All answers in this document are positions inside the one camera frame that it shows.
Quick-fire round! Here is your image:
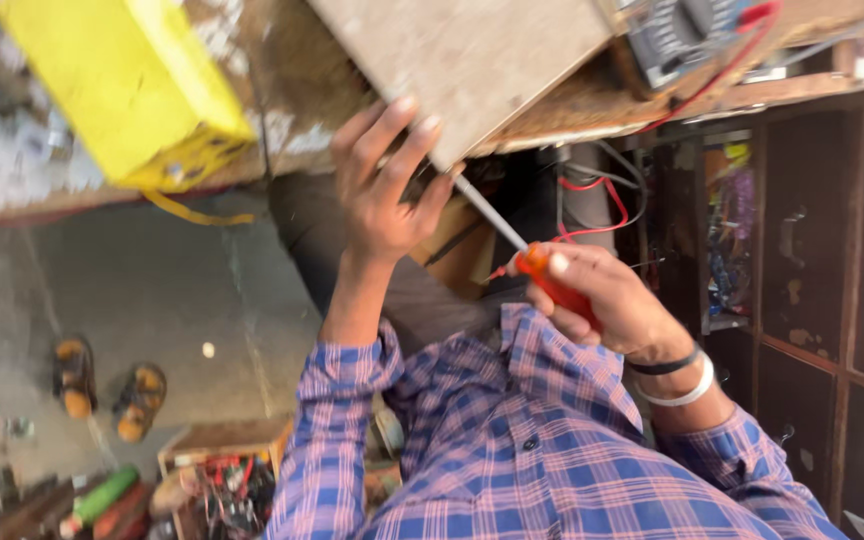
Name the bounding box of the person's left hand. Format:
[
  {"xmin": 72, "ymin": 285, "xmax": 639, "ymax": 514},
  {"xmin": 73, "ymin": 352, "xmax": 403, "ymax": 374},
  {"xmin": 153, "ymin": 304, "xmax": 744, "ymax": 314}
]
[{"xmin": 329, "ymin": 93, "xmax": 457, "ymax": 265}]

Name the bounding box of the person's right hand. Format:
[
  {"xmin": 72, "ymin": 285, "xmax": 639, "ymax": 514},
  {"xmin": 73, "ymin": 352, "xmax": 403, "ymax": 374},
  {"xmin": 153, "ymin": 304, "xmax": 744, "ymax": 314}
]
[{"xmin": 505, "ymin": 242, "xmax": 699, "ymax": 366}]

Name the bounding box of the orange handled screwdriver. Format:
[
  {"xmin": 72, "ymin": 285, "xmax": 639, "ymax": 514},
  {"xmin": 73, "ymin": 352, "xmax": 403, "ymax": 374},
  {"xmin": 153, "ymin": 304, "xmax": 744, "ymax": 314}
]
[{"xmin": 452, "ymin": 174, "xmax": 604, "ymax": 333}]

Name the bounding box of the grey metal casing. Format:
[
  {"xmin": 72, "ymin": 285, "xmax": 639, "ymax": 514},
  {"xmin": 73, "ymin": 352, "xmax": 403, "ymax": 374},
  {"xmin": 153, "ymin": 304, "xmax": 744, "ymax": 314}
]
[{"xmin": 306, "ymin": 0, "xmax": 618, "ymax": 174}]

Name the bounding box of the black wristband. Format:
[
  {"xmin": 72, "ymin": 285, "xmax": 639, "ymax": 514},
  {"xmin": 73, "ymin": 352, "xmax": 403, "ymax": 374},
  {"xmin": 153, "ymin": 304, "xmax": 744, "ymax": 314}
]
[{"xmin": 624, "ymin": 343, "xmax": 703, "ymax": 377}]

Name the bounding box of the brown cardboard box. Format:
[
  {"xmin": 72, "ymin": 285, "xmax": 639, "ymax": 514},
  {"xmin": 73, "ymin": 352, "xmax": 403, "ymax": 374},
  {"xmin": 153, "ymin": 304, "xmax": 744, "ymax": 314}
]
[{"xmin": 408, "ymin": 196, "xmax": 498, "ymax": 303}]

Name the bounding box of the white bangle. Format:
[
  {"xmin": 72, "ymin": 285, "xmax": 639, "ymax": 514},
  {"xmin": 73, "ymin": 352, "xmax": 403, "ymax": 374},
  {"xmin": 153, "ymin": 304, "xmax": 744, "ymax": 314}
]
[{"xmin": 633, "ymin": 352, "xmax": 716, "ymax": 408}]

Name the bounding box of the grey pipe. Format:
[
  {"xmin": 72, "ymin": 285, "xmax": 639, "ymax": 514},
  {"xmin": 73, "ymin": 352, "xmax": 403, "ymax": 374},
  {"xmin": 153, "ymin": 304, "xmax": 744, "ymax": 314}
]
[{"xmin": 563, "ymin": 141, "xmax": 619, "ymax": 258}]

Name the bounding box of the shelf of colourful parts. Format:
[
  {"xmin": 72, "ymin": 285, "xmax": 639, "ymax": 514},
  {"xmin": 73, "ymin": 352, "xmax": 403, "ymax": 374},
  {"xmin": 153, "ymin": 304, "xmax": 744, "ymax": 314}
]
[{"xmin": 700, "ymin": 141, "xmax": 757, "ymax": 333}]

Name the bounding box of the blue plaid shirt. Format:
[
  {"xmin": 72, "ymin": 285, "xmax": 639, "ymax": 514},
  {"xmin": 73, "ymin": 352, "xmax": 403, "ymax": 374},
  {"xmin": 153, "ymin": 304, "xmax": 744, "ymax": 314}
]
[{"xmin": 263, "ymin": 302, "xmax": 849, "ymax": 540}]

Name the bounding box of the dark wooden shelf unit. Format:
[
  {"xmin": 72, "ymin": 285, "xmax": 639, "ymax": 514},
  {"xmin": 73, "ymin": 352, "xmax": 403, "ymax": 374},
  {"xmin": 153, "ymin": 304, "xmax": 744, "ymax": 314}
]
[{"xmin": 653, "ymin": 90, "xmax": 864, "ymax": 540}]

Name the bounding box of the red multimeter lead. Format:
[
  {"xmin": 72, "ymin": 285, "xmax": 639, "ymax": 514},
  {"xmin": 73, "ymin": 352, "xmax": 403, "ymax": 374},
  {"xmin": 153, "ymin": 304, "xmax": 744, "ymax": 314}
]
[{"xmin": 630, "ymin": 0, "xmax": 784, "ymax": 136}]

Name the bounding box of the grey multimeter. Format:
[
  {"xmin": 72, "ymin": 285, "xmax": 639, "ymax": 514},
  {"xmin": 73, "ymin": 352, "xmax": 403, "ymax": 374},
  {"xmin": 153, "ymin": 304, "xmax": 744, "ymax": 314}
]
[{"xmin": 618, "ymin": 0, "xmax": 767, "ymax": 93}]

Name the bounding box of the yellow box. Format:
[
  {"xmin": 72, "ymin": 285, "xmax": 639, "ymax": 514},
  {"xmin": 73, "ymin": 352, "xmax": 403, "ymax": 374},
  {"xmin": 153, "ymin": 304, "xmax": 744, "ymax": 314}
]
[{"xmin": 0, "ymin": 0, "xmax": 258, "ymax": 193}]

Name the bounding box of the wooden crate of parts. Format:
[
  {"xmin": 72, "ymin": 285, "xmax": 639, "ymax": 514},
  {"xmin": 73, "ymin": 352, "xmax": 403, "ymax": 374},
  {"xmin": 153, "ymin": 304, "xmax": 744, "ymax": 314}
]
[{"xmin": 150, "ymin": 417, "xmax": 294, "ymax": 540}]

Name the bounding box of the green bottle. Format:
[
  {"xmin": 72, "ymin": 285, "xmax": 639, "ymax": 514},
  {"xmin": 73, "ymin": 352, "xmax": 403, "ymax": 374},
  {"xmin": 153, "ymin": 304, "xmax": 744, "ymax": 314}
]
[{"xmin": 59, "ymin": 464, "xmax": 141, "ymax": 538}]

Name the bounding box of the red looped wire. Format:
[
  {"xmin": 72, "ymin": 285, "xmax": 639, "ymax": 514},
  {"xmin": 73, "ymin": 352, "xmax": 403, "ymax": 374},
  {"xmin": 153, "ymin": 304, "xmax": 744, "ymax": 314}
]
[{"xmin": 552, "ymin": 174, "xmax": 631, "ymax": 245}]

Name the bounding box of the black cable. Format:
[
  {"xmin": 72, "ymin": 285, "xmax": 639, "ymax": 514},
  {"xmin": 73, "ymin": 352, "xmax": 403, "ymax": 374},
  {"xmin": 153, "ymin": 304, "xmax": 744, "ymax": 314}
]
[{"xmin": 593, "ymin": 138, "xmax": 649, "ymax": 228}]

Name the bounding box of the yellow strap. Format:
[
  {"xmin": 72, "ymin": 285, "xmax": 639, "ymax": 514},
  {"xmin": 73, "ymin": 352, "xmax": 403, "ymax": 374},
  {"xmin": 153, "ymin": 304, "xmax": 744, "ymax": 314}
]
[{"xmin": 141, "ymin": 189, "xmax": 257, "ymax": 228}]

